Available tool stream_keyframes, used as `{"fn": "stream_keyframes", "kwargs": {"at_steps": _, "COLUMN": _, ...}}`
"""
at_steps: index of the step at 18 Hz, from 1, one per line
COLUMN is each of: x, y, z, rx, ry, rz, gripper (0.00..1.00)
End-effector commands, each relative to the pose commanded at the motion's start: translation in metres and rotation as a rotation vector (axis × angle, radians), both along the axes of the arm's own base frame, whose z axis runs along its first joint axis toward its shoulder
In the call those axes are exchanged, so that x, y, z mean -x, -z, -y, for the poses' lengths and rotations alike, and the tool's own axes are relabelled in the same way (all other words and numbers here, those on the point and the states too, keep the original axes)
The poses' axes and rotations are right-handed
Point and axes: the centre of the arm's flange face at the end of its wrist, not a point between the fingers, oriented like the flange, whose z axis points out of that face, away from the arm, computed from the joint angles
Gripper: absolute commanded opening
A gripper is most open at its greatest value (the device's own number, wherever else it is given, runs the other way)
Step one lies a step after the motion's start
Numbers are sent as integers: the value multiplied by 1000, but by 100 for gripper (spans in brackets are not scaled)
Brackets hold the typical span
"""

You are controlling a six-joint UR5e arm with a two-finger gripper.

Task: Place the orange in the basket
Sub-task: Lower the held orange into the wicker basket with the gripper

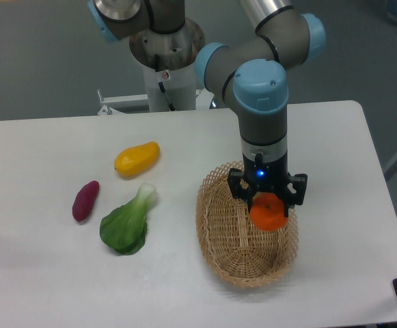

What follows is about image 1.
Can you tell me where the black cable on pedestal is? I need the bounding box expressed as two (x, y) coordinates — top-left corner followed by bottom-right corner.
(154, 53), (176, 112)

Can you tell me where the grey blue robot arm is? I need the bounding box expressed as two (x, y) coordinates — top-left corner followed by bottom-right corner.
(87, 1), (326, 214)

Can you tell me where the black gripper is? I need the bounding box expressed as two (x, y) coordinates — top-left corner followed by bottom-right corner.
(227, 153), (308, 218)

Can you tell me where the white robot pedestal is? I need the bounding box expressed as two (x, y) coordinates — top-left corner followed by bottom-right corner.
(98, 18), (205, 115)

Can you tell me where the woven wicker basket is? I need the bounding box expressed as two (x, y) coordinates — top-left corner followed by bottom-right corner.
(195, 161), (299, 288)

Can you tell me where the green bok choy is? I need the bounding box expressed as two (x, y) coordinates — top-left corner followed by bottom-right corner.
(99, 183), (158, 256)

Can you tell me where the orange fruit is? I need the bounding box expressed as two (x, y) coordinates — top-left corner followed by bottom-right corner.
(249, 193), (288, 231)

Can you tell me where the yellow mango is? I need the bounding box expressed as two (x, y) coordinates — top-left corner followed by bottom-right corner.
(114, 141), (160, 178)

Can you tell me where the purple sweet potato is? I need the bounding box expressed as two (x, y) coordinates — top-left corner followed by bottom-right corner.
(72, 180), (100, 222)

